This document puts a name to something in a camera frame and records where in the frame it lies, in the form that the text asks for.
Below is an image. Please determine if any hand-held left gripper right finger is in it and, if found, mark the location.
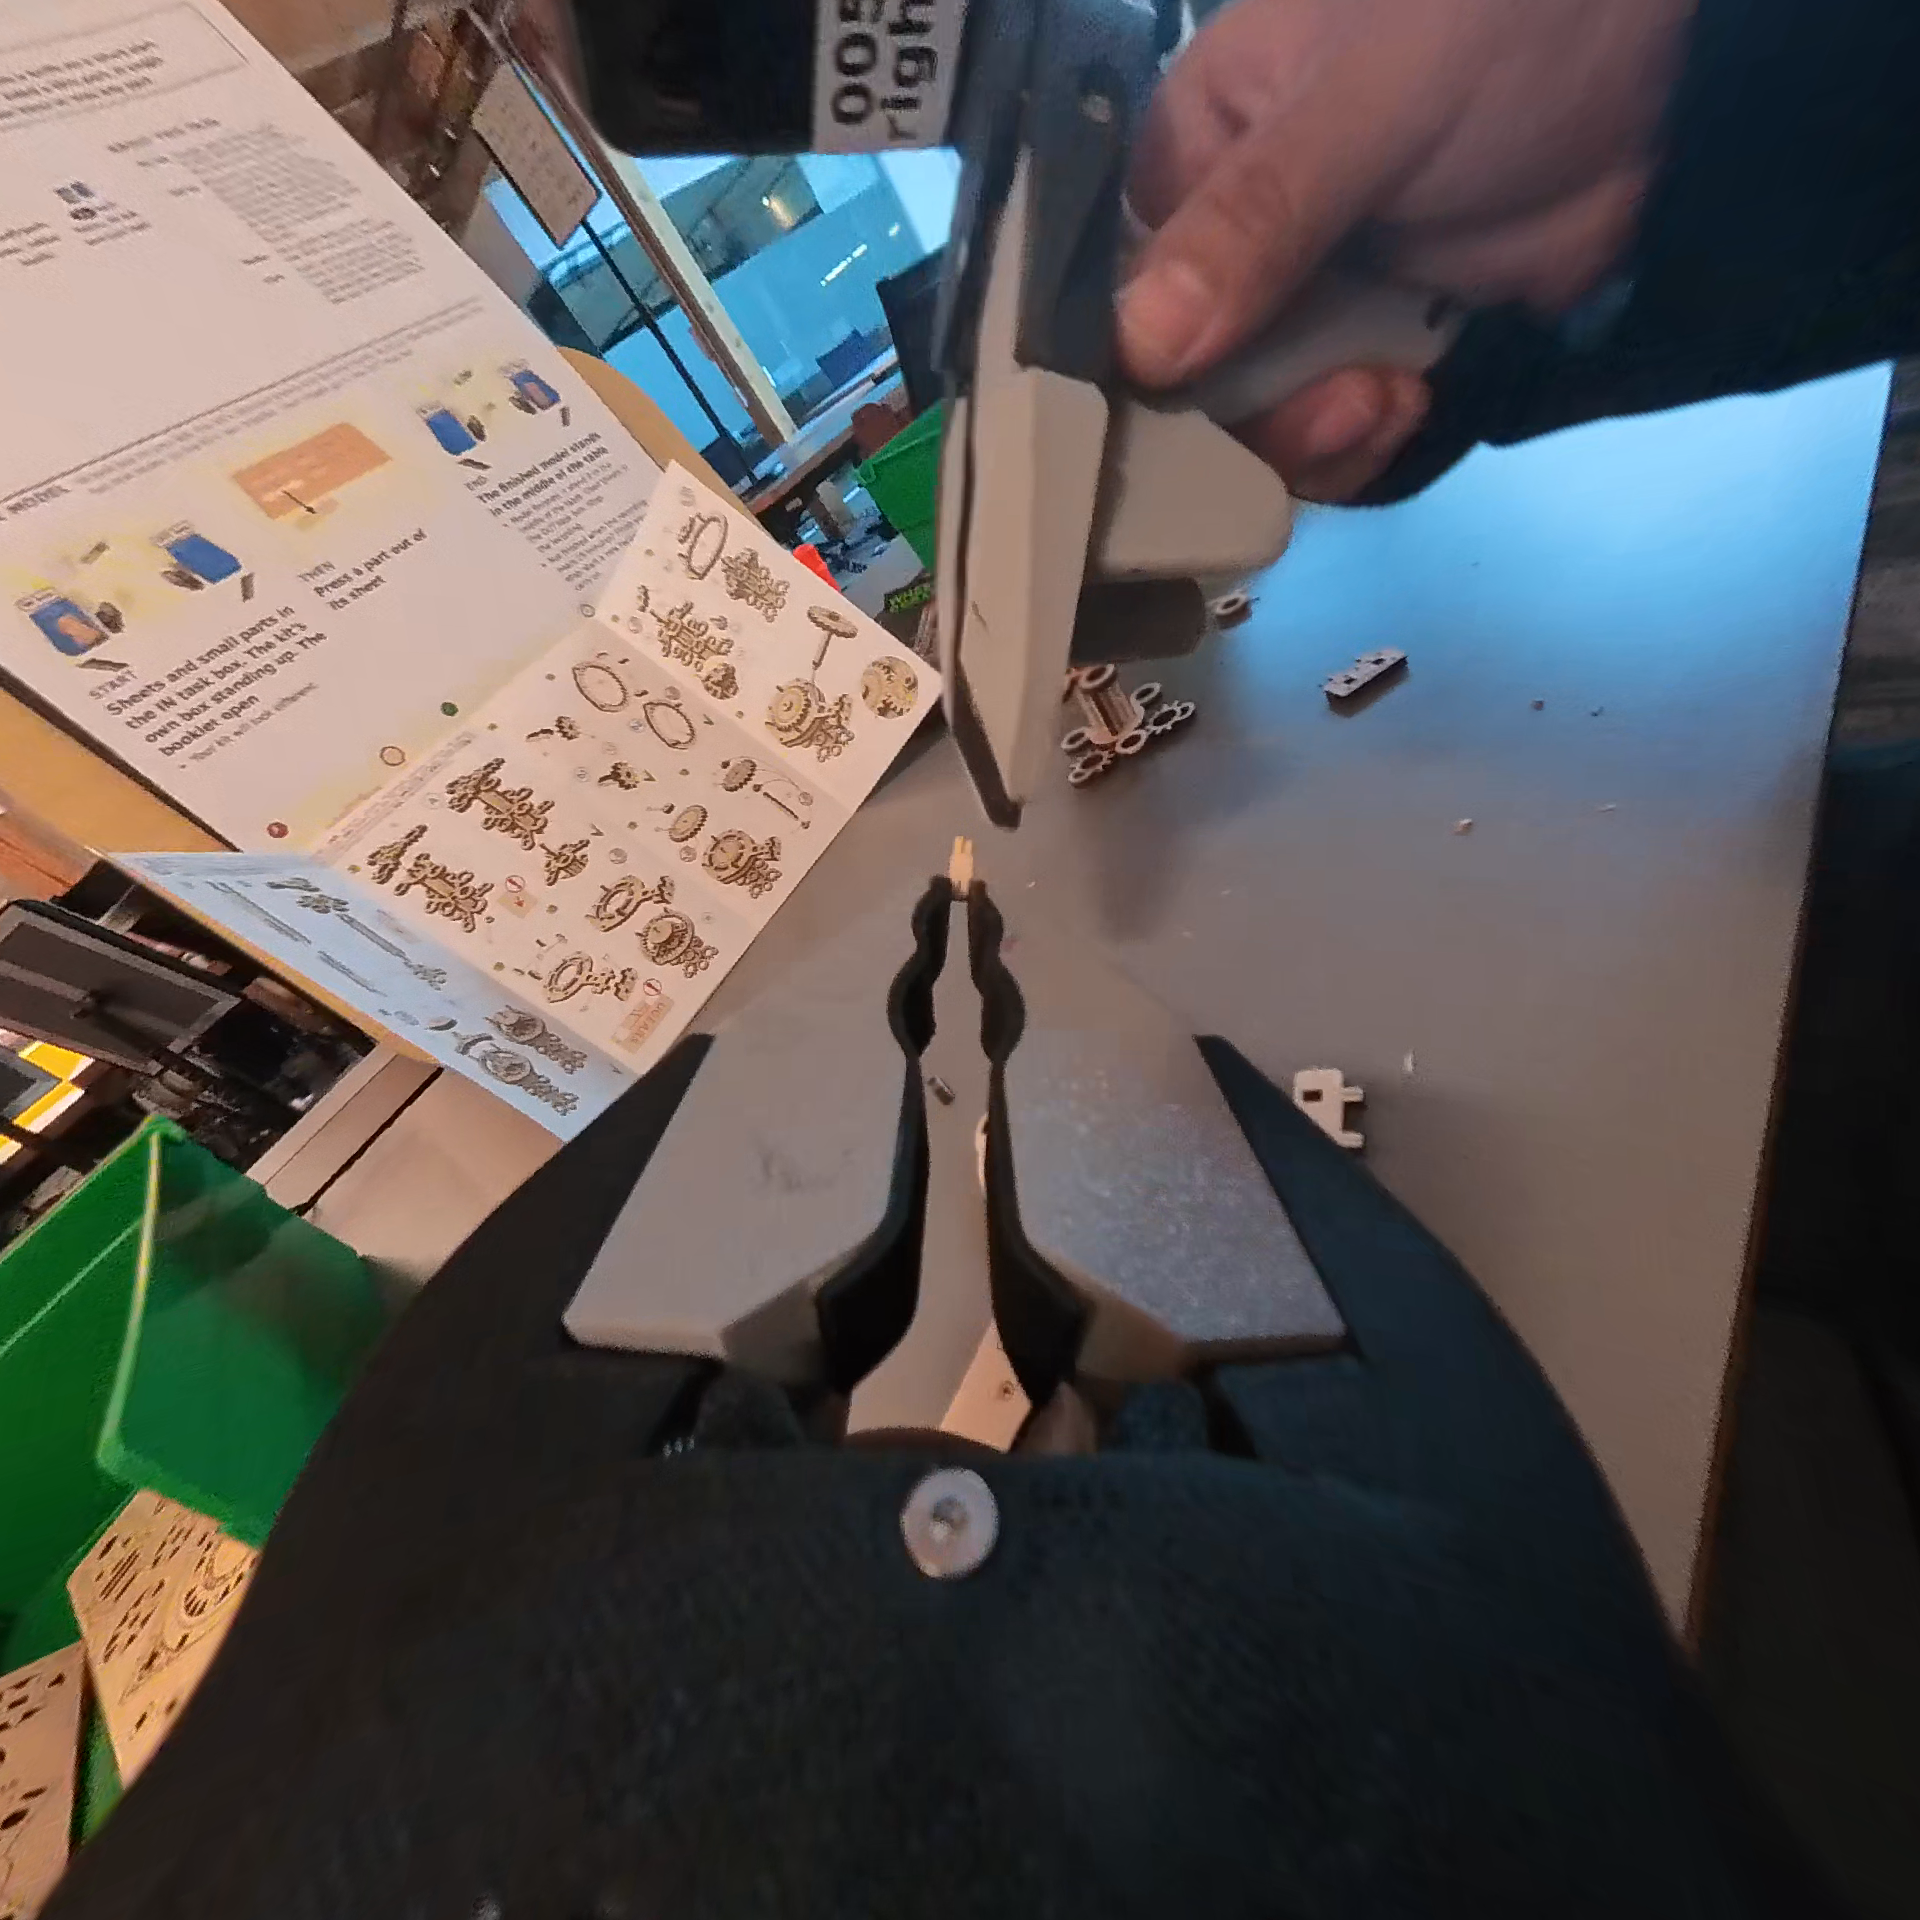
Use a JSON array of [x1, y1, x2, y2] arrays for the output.
[[962, 875, 1351, 1420]]

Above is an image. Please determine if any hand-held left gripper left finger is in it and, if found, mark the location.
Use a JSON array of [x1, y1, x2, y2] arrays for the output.
[[563, 875, 962, 1403]]

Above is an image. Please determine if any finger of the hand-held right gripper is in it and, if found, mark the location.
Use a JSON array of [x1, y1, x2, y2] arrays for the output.
[[938, 389, 998, 821], [961, 366, 1117, 827]]

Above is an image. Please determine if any person's right forearm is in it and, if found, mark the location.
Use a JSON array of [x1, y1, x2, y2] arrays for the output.
[[1351, 0, 1920, 506]]

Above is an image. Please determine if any laser-cut wooden parts sheet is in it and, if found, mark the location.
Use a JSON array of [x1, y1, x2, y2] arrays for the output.
[[0, 1640, 95, 1920], [67, 1487, 267, 1790]]

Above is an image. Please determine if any person's right hand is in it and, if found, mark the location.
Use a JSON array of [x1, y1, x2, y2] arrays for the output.
[[1117, 0, 1704, 506]]

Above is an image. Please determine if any green plastic bin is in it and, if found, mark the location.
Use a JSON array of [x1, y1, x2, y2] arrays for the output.
[[851, 396, 956, 617], [0, 1111, 397, 1849]]

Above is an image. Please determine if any wooden gear assembly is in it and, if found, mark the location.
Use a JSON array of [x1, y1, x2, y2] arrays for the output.
[[1062, 660, 1205, 792]]

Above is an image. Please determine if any folded assembly booklet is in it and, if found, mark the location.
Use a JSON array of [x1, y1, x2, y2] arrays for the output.
[[113, 461, 949, 1129]]

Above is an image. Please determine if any white hanging label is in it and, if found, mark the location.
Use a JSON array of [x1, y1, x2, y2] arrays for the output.
[[471, 66, 605, 251]]

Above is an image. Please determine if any dark equipment rack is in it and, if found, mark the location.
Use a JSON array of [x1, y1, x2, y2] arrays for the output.
[[0, 861, 379, 1189]]

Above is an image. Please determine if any white instruction sheet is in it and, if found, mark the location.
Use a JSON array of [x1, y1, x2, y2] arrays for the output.
[[0, 0, 673, 854]]

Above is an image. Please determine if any light wooden post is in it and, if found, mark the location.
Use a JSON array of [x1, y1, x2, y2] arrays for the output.
[[600, 141, 801, 439]]

